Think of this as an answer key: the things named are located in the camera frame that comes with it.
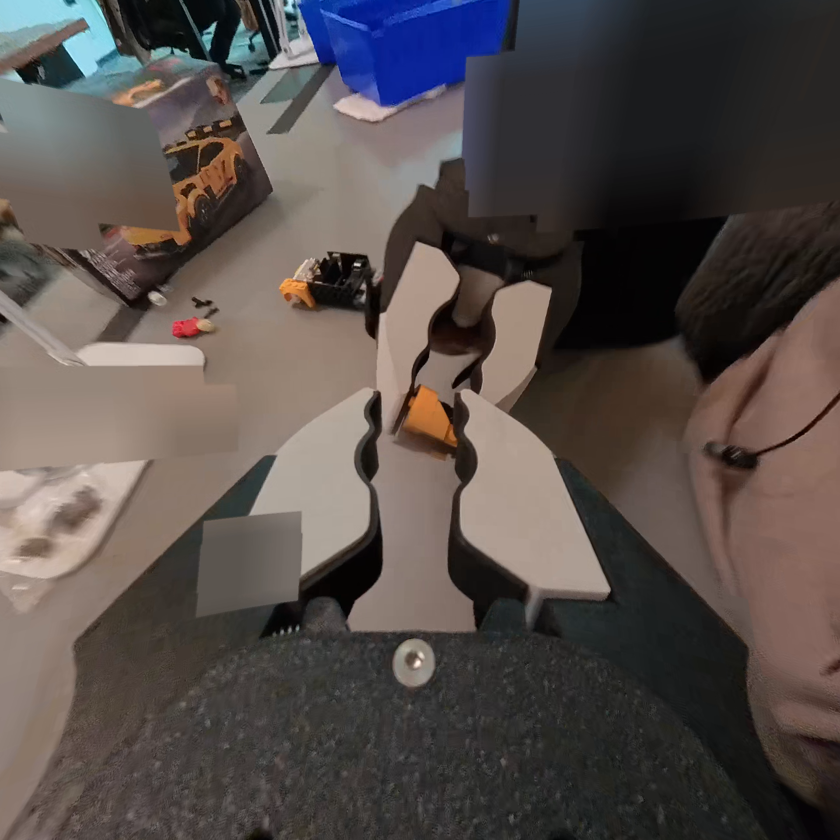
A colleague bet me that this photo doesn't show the person's right forearm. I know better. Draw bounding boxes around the person's right forearm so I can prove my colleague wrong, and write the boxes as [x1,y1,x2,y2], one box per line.
[554,215,729,350]

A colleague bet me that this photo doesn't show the pink hoodie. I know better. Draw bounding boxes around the pink hoodie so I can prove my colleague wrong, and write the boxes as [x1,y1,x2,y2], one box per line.
[682,279,840,811]

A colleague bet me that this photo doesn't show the wooden desk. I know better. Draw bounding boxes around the wooden desk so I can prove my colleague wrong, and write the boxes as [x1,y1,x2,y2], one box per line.
[0,18,90,74]

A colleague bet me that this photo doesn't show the partly built lego car chassis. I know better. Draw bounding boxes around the partly built lego car chassis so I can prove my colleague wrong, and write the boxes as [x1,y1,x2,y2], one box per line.
[279,251,383,311]

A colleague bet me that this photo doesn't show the clear bag of black parts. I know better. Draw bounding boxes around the clear bag of black parts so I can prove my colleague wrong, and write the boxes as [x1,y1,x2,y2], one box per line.
[0,462,148,614]

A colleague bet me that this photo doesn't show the white paper sheet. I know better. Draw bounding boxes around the white paper sheet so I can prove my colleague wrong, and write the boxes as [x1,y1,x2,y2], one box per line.
[333,84,454,123]

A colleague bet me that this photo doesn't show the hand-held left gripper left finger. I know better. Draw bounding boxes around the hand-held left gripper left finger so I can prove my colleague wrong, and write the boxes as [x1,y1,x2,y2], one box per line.
[251,387,385,592]

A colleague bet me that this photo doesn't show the person's right hand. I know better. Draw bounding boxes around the person's right hand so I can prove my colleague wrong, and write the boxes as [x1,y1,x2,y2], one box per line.
[432,314,492,355]

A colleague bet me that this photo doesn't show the blue plastic bin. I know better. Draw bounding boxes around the blue plastic bin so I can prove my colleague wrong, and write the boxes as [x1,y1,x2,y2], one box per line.
[322,0,514,107]
[298,0,342,64]

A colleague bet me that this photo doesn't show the orange and black lego assembly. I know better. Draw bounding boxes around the orange and black lego assembly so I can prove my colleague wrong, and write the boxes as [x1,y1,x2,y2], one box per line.
[392,384,460,460]

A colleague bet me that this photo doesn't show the book stand with white base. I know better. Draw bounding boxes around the book stand with white base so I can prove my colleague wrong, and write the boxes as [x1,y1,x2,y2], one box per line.
[0,289,207,581]

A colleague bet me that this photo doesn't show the black fleece jacket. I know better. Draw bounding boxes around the black fleece jacket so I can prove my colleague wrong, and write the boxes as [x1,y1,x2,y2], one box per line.
[676,203,840,385]

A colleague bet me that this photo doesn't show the cardboard box with yellow car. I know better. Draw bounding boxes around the cardboard box with yellow car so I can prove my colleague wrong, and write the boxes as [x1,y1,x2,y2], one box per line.
[39,56,274,308]

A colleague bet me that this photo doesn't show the black office chair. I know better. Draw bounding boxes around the black office chair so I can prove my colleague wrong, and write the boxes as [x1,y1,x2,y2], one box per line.
[197,0,263,83]

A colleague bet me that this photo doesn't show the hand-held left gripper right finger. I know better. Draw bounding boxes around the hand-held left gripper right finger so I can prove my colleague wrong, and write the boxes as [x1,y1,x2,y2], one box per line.
[448,389,613,626]

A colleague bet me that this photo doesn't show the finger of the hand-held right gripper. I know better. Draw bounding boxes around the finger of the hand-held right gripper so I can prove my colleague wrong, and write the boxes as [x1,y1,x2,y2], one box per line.
[451,280,553,413]
[366,240,460,435]

